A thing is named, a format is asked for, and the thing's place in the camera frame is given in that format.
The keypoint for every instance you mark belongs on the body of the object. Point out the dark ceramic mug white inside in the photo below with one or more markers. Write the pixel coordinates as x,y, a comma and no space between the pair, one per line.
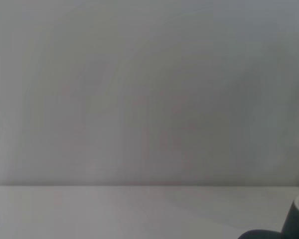
296,224

